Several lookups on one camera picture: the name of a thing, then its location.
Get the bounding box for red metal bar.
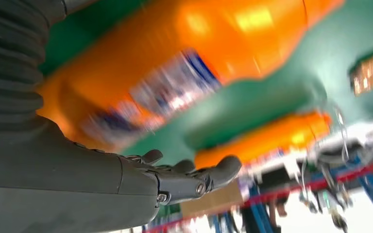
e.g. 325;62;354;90
144;157;373;233

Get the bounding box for brown cardboard box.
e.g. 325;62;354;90
180;180;243;219

